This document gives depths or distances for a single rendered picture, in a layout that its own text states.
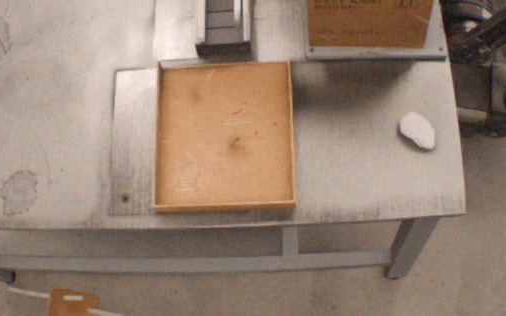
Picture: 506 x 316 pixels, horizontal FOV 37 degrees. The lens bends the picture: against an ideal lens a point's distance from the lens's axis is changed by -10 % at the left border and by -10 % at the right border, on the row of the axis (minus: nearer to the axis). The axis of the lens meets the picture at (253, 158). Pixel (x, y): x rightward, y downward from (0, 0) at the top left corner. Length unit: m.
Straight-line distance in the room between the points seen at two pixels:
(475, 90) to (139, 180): 1.10
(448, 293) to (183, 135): 1.08
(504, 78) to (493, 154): 0.31
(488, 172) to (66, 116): 1.36
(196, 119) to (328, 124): 0.25
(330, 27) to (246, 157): 0.29
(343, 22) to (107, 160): 0.53
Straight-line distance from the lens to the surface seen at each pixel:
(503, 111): 2.25
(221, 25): 1.61
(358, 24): 1.53
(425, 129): 1.55
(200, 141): 1.57
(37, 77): 1.72
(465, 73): 2.31
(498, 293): 2.39
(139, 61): 1.66
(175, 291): 2.35
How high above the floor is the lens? 2.29
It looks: 70 degrees down
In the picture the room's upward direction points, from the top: 12 degrees counter-clockwise
